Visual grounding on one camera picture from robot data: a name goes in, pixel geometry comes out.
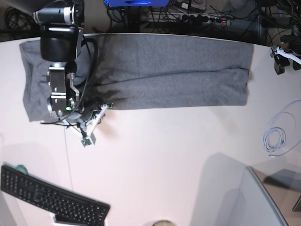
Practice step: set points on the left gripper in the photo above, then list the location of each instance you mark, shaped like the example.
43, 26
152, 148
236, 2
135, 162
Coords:
280, 62

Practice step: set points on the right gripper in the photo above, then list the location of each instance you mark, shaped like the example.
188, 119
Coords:
86, 115

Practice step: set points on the grey t-shirt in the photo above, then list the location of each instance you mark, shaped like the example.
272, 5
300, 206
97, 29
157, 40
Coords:
142, 71

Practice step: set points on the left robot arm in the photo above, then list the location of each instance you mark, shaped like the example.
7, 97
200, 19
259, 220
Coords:
284, 15

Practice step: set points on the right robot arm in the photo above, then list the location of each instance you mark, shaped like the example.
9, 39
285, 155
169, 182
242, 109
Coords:
62, 36

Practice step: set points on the green tape roll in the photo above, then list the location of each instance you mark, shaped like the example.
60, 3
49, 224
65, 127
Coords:
22, 169

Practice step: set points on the black computer keyboard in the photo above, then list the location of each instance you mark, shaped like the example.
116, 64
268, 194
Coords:
68, 205

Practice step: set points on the blue box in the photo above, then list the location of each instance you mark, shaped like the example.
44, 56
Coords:
137, 3

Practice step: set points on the white power strip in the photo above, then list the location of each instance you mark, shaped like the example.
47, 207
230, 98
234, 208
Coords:
166, 16

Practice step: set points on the round tan object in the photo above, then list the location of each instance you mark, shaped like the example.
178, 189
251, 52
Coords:
163, 223

